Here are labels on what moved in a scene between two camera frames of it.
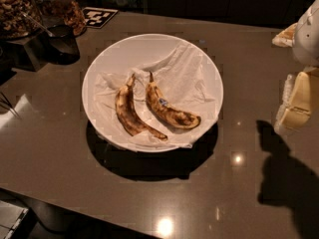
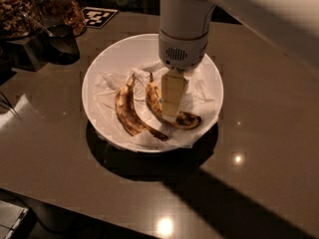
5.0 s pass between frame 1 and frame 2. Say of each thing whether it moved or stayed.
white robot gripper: moved
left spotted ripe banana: stayed
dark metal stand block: stayed
